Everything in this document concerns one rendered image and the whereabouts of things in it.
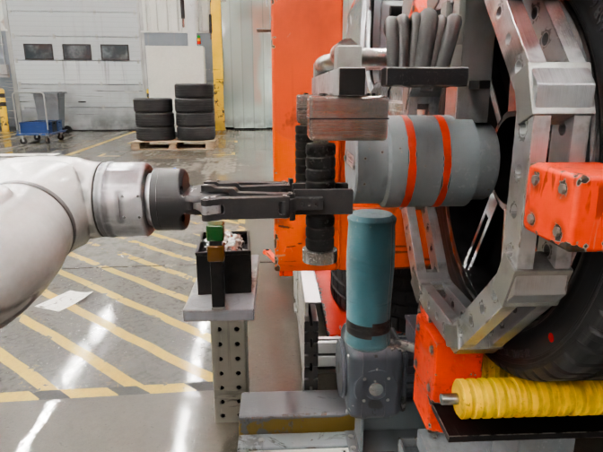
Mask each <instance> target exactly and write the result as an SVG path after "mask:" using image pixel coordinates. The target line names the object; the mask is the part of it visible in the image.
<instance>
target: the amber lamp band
mask: <svg viewBox="0 0 603 452"><path fill-rule="evenodd" d="M225 258H226V247H225V242H224V243H223V244H222V245H221V246H209V243H208V246H207V261H208V262H224V260H225Z"/></svg>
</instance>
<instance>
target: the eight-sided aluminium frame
mask: <svg viewBox="0 0 603 452"><path fill-rule="evenodd" d="M485 5H486V8H487V11H488V13H489V16H490V19H491V22H492V25H493V27H494V32H495V35H496V38H497V40H498V43H499V46H500V49H501V51H502V56H503V59H504V62H505V64H506V67H507V70H508V73H509V76H510V78H511V83H512V86H513V89H514V91H515V101H516V112H517V113H516V122H515V131H514V139H513V148H512V157H511V174H510V182H509V191H508V200H507V208H506V217H505V225H504V234H503V244H502V260H501V263H500V265H499V268H498V271H497V274H496V275H495V276H494V278H493V279H492V280H491V281H490V282H489V283H488V284H487V285H486V286H485V287H484V289H483V290H482V291H481V292H480V293H479V294H478V295H477V297H476V298H475V299H474V300H473V302H471V301H470V300H469V299H468V298H467V297H466V296H465V295H464V293H463V292H462V291H461V290H460V289H459V288H458V287H457V286H456V285H455V284H454V283H453V282H452V280H451V278H450V275H449V272H448V267H447V263H446V258H445V253H444V248H443V244H442V239H441V231H440V226H439V222H438V217H437V212H436V208H435V207H428V206H426V207H399V210H401V213H402V219H403V224H404V231H405V236H406V247H407V253H408V259H409V264H410V270H411V276H412V279H411V285H412V288H413V291H414V294H415V299H416V302H417V303H419V300H420V302H421V304H422V306H423V308H424V311H425V312H426V314H427V315H428V316H429V318H430V319H431V320H432V322H433V323H434V325H435V326H436V328H437V329H438V331H439V332H440V334H441V335H442V337H443V338H444V340H445V341H446V346H447V347H450V348H451V350H452V351H453V353H454V354H468V353H494V352H496V351H497V350H498V349H503V346H504V345H505V344H506V343H507V342H509V341H510V340H511V339H512V338H513V337H514V336H515V335H516V334H518V333H519V332H520V331H521V330H523V329H524V328H525V327H526V326H528V325H529V324H530V323H531V322H533V321H534V320H535V319H536V318H538V317H539V316H540V315H542V314H543V313H544V312H545V311H547V310H548V309H549V308H550V307H552V306H557V305H558V303H559V301H560V299H561V298H562V297H563V296H564V295H566V292H567V286H568V282H569V280H570V278H571V275H572V272H573V269H572V268H571V260H572V252H568V251H566V250H564V249H562V248H559V247H558V246H557V245H555V244H553V243H551V242H549V241H548V240H546V239H543V238H541V237H538V244H537V251H535V249H536V242H537V234H535V233H533V232H531V231H529V230H527V229H525V228H524V226H523V219H524V211H525V203H526V195H527V187H528V179H529V166H530V164H531V163H534V162H546V154H547V146H548V138H549V131H550V125H553V126H552V134H551V141H550V149H549V156H548V162H585V158H586V151H587V145H588V139H589V132H590V121H591V117H592V116H593V115H595V114H596V109H595V100H594V94H595V88H596V84H595V81H594V79H593V77H592V73H591V64H590V62H586V61H585V59H584V57H583V54H582V52H581V50H580V48H579V45H578V43H577V41H576V39H575V37H574V35H573V33H572V29H571V27H570V25H569V23H568V21H567V19H566V17H565V15H564V11H563V9H562V7H561V5H560V4H559V1H558V0H485ZM441 89H442V88H404V94H403V100H402V103H403V105H404V110H403V115H408V116H417V110H418V109H423V110H424V116H430V115H438V108H439V103H440V98H441ZM415 210H421V213H422V218H423V223H424V233H425V237H426V243H427V247H428V253H429V258H430V263H431V268H432V269H425V263H424V254H423V249H422V243H421V238H420V233H419V228H418V222H417V217H416V212H415Z"/></svg>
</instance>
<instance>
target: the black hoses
mask: <svg viewBox="0 0 603 452"><path fill-rule="evenodd" d="M461 25H462V19H461V16H460V15H459V14H457V13H452V14H451V15H449V16H448V17H447V18H446V16H445V15H443V14H440V15H438V14H437V12H436V11H435V10H434V9H432V8H431V7H429V8H424V9H423V10H422V11H421V12H420V13H419V12H414V13H412V14H411V16H410V18H408V16H407V15H405V14H404V13H403V14H400V15H399V16H398V17H397V18H396V17H394V16H389V17H388V18H387V19H386V20H385V22H384V29H383V31H384V34H385V37H386V55H387V67H385V68H382V69H381V84H380V85H381V86H382V87H403V88H449V87H463V86H468V70H469V69H468V67H450V63H451V59H452V57H453V53H454V50H455V47H456V44H457V40H458V37H459V32H460V29H461ZM490 84H491V81H490V80H477V81H469V86H468V88H469V89H470V90H483V89H490Z"/></svg>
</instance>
